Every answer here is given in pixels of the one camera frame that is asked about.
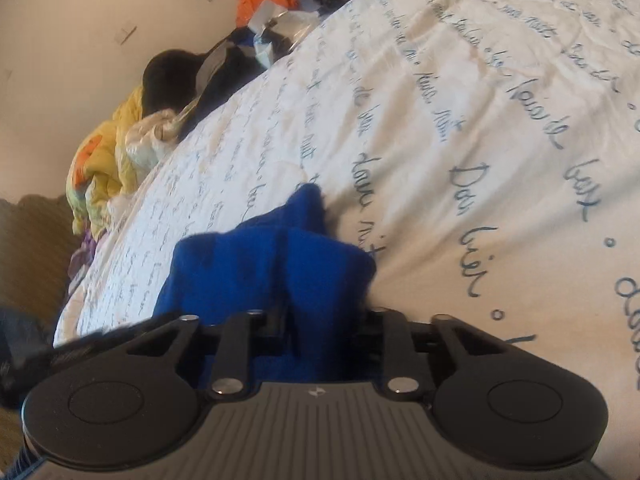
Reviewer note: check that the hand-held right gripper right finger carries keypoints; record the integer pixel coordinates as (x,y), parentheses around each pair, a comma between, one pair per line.
(400,355)

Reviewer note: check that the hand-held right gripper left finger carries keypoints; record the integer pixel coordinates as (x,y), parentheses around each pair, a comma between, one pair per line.
(232,355)

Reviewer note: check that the blue small garment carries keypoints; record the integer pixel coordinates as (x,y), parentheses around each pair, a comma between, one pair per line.
(260,260)

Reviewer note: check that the purple floral sheet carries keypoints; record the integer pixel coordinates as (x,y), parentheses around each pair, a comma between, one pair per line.
(85,255)

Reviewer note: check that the dark cloth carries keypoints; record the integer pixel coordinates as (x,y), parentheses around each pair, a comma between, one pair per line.
(25,355)

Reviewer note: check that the yellow floral quilt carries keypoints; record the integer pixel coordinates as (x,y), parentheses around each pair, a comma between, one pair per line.
(100,170)

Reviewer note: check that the brown wooden headboard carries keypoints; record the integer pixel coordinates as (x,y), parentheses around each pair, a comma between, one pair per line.
(30,250)

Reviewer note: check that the white script print bedsheet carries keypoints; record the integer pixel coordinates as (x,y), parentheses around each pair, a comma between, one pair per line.
(450,110)

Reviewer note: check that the navy clothing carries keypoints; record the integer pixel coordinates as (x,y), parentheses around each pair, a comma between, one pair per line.
(235,75)

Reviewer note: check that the black cap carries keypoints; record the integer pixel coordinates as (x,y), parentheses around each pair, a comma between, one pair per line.
(170,77)

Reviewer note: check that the grey cloth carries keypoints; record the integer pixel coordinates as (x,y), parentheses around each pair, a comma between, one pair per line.
(210,67)

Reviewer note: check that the white plastic bag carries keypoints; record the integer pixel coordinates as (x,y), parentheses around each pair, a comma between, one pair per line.
(285,25)

